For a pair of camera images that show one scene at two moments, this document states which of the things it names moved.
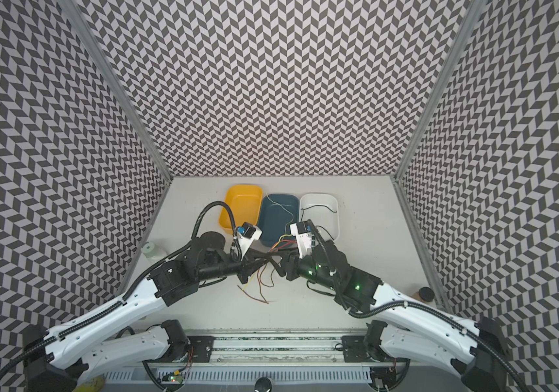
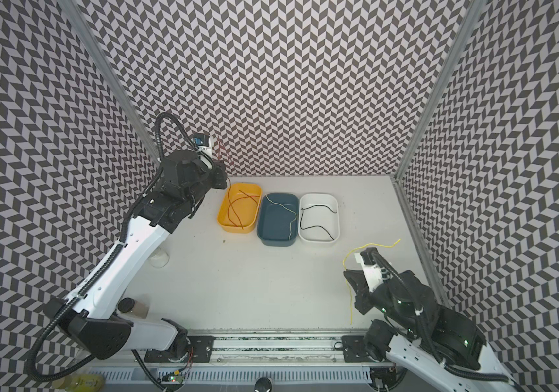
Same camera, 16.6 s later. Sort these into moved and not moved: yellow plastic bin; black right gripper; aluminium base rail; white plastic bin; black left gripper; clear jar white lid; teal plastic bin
Moved: black left gripper; black right gripper
Not moved: teal plastic bin; yellow plastic bin; clear jar white lid; white plastic bin; aluminium base rail
